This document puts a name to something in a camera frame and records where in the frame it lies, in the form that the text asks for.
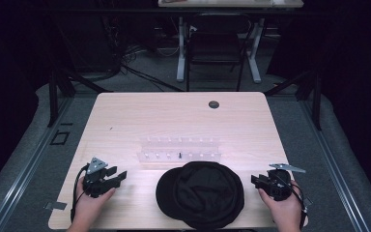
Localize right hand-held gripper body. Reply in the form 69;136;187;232
262;162;307;202

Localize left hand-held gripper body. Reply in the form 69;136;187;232
82;157;123;199

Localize black cap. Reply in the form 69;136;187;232
155;160;245;231

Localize person's right hand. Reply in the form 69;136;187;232
257;179;309;230

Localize person's left hand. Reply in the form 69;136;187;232
73;176;117;227

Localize clear acrylic peg rack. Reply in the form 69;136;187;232
136;135;223;163

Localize black metal stand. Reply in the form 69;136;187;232
263;68;324;131
45;62;114;129

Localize dark curtain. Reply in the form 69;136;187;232
265;0;371;214
0;0;54;199

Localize black chair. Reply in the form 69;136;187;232
185;13;253;93

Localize white desk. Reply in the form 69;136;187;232
157;0;305;85

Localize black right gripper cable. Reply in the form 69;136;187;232
278;172;309;230

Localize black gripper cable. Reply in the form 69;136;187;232
278;172;309;230
70;163;90;223

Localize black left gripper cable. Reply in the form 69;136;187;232
70;163;90;223

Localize aluminium floor rail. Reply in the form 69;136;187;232
0;96;75;232
299;99;371;232

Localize black floor cables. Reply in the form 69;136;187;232
117;43;186;94

